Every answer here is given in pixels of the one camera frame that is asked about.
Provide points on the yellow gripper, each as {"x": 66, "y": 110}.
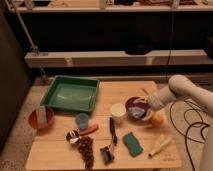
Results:
{"x": 156, "y": 119}

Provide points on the metal shelf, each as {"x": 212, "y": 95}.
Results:
{"x": 106, "y": 33}

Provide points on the dark red grape bunch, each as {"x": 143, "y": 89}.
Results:
{"x": 85, "y": 148}

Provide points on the purple bowl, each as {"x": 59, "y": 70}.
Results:
{"x": 137, "y": 111}

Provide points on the shiny metal measuring cup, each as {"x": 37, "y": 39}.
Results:
{"x": 72, "y": 137}

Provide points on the orange carrot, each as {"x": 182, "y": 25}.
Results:
{"x": 89, "y": 130}

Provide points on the green sponge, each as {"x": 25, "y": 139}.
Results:
{"x": 132, "y": 144}

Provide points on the orange bowl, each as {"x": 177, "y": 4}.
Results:
{"x": 32, "y": 119}

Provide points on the white cup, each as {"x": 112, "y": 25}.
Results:
{"x": 118, "y": 112}

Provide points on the black binder clip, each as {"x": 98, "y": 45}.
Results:
{"x": 107, "y": 154}

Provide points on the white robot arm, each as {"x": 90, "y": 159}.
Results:
{"x": 179, "y": 86}

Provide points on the white sponge block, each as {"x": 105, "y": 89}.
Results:
{"x": 41, "y": 116}

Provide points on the green plastic tray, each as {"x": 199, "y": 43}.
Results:
{"x": 71, "y": 94}

